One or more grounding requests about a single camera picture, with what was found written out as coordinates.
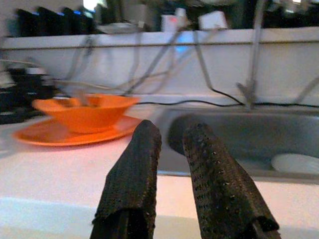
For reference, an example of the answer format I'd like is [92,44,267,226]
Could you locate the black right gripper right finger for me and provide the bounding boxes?
[182,121,282,239]

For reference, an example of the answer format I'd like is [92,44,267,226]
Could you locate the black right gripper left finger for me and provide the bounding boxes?
[89,119,162,239]

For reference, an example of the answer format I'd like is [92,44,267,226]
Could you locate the orange bowl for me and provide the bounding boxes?
[31,93,140,135]

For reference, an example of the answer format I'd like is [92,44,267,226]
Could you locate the stainless steel sink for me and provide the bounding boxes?
[157,106,319,186]

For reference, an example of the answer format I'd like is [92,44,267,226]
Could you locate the white bowl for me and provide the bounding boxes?
[270,153,319,175]

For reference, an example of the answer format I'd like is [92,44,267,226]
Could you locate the orange plate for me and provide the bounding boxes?
[11,115,144,147]

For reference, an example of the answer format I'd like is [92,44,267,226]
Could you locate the steel faucet with lever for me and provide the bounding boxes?
[235,0,266,112]

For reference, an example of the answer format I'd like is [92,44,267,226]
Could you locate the black charger with white labels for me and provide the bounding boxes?
[0,66,57,98]

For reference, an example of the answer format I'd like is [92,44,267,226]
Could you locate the white box with red mark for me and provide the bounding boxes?
[160,14,187,32]

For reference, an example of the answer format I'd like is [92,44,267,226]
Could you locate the black box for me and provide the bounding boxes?
[16,8,38,37]
[37,6,63,36]
[62,7,97,35]

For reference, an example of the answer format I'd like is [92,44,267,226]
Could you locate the black cable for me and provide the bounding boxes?
[193,29,247,107]
[132,99,319,109]
[123,29,184,97]

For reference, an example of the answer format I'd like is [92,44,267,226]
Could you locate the grey wall rail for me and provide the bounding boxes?
[0,39,319,52]

